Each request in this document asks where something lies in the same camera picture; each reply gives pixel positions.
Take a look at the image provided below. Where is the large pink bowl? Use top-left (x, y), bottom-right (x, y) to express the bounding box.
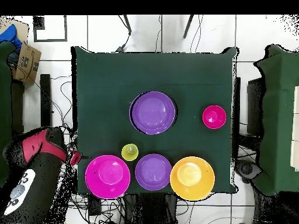
top-left (84, 155), bottom-right (131, 200)

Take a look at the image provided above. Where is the purple bowl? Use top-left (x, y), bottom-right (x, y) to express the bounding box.
top-left (134, 153), bottom-right (173, 191)
top-left (128, 90), bottom-right (178, 135)

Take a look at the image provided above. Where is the small red bowl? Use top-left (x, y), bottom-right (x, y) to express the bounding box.
top-left (202, 105), bottom-right (228, 130)

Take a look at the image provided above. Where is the yellow cup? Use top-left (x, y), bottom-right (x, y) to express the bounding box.
top-left (120, 143), bottom-right (139, 162)

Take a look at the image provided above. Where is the black power strip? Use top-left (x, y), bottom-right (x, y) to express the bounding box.
top-left (88, 194), bottom-right (102, 216)

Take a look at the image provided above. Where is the black wooden stand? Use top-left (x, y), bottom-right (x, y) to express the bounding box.
top-left (233, 76), bottom-right (266, 159)
top-left (11, 73), bottom-right (54, 134)

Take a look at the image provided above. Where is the green cloth side table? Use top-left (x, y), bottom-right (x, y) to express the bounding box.
top-left (0, 41), bottom-right (24, 187)
top-left (252, 44), bottom-right (299, 197)

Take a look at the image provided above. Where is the dark green tablecloth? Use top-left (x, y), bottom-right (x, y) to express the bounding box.
top-left (71, 45), bottom-right (239, 195)

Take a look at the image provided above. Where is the cardboard box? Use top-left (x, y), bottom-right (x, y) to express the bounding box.
top-left (13, 42), bottom-right (43, 85)

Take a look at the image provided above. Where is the large yellow bowl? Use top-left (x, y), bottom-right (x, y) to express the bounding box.
top-left (169, 156), bottom-right (215, 201)

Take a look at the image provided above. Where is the blue cloth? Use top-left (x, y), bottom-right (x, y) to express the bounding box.
top-left (0, 23), bottom-right (23, 51)

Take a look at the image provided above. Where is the white box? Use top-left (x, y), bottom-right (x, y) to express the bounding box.
top-left (290, 85), bottom-right (299, 172)

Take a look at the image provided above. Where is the tangle of floor cables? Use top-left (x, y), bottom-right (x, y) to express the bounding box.
top-left (50, 74), bottom-right (128, 224)

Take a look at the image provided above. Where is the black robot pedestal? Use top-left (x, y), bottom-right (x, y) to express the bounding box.
top-left (123, 193), bottom-right (177, 224)

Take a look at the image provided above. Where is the black camera tripod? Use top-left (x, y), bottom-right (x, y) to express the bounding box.
top-left (123, 15), bottom-right (195, 40)

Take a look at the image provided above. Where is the grey pedestal leg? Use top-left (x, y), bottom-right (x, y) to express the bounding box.
top-left (234, 159), bottom-right (262, 181)

